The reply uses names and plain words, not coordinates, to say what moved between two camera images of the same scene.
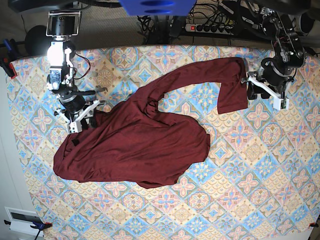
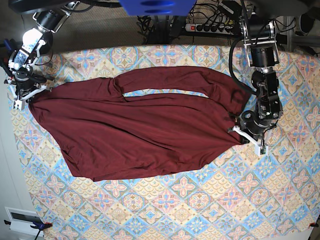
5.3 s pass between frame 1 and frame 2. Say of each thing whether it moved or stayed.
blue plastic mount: stayed
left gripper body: moved
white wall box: stayed
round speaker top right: stayed
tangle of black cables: stayed
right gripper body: moved
